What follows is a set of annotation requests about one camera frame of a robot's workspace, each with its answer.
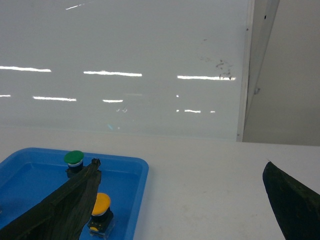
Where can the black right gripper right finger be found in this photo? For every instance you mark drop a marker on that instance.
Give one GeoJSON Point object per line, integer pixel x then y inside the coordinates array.
{"type": "Point", "coordinates": [296, 207]}

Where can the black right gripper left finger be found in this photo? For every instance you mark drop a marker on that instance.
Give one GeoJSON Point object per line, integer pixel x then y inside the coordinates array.
{"type": "Point", "coordinates": [63, 214]}

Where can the blue plastic tray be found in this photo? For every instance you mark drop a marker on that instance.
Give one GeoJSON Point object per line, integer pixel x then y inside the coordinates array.
{"type": "Point", "coordinates": [29, 175]}

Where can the green push button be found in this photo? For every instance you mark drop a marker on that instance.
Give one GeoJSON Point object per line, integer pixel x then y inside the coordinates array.
{"type": "Point", "coordinates": [74, 161]}

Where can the white whiteboard panel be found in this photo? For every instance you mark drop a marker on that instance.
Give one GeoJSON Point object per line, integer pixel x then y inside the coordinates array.
{"type": "Point", "coordinates": [183, 68]}

